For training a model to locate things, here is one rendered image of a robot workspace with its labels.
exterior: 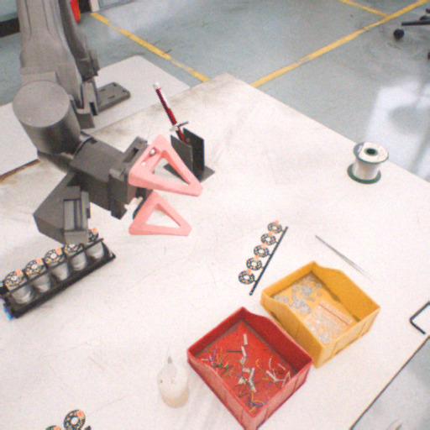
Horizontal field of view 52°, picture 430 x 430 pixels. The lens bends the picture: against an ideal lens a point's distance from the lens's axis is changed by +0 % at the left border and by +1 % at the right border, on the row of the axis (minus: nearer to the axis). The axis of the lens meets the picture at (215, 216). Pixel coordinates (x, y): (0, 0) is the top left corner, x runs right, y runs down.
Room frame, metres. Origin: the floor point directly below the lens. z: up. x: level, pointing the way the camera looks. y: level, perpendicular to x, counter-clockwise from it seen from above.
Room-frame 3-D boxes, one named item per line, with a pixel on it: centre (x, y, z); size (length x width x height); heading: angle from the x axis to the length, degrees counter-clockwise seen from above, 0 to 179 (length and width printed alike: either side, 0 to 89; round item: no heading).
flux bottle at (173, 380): (0.21, 0.05, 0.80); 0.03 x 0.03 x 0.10
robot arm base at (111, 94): (0.84, 0.29, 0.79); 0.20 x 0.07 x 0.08; 133
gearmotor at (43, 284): (0.35, 0.24, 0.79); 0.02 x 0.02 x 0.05
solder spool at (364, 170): (0.62, -0.28, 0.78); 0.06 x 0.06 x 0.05
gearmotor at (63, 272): (0.37, 0.22, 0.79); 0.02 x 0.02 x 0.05
